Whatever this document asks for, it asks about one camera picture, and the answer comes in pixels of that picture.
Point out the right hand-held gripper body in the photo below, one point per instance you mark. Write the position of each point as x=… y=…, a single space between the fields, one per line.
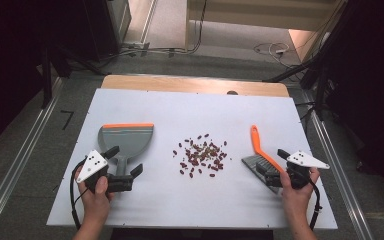
x=301 y=160

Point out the person's right hand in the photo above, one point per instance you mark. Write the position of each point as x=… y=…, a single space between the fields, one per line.
x=296 y=200

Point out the aluminium floor rail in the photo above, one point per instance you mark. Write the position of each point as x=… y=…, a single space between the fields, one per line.
x=340 y=173
x=20 y=153

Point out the dark cabinet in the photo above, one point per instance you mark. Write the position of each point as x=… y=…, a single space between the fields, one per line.
x=103 y=26

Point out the person's left hand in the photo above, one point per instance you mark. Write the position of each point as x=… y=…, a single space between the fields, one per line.
x=96 y=203

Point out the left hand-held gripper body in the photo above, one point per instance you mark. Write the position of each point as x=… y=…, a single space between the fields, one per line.
x=120 y=183

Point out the black metal stand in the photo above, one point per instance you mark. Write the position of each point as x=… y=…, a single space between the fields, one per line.
x=46 y=80
x=320 y=96

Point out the pile of red beans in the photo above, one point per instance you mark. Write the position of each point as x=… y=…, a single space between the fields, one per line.
x=201 y=156

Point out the black curtain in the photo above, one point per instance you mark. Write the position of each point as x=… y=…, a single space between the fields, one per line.
x=370 y=83
x=6 y=66

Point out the grey dustpan with orange edge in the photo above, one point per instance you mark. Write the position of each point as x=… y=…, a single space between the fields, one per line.
x=126 y=140

